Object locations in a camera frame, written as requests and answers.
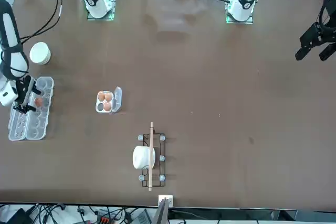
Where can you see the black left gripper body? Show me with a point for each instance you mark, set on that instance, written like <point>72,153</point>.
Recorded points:
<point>317,35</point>

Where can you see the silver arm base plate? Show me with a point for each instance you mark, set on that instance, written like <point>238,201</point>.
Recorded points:
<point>110,18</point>
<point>249,21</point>

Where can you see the black and red power strip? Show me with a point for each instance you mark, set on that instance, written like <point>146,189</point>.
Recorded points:
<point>103,220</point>

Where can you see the wooden rod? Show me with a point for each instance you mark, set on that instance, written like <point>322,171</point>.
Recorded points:
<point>150,182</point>

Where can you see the aluminium profile post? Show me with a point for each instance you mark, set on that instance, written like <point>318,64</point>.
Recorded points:
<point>161,213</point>

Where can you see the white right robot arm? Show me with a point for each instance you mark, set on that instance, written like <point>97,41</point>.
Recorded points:
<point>10,32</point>

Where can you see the transparent four-slot egg tray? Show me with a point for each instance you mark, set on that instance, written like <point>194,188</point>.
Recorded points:
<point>117,100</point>

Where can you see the transparent twelve-slot egg tray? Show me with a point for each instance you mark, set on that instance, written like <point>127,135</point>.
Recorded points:
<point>18,129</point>

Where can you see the grey power adapter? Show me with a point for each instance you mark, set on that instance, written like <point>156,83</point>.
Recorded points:
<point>144,217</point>

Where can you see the black box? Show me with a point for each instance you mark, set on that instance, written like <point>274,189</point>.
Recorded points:
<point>15,217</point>

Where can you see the white round cup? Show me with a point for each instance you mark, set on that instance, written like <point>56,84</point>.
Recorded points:
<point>39,53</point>

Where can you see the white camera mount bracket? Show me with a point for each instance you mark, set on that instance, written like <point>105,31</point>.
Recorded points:
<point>170,198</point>

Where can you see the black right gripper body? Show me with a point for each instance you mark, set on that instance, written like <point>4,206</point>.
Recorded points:
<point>25,90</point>

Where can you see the brown egg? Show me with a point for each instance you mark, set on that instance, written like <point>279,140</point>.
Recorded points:
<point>107,106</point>
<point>101,95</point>
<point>107,96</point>
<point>39,101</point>

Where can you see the white mug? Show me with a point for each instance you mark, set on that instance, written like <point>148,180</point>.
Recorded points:
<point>140,157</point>

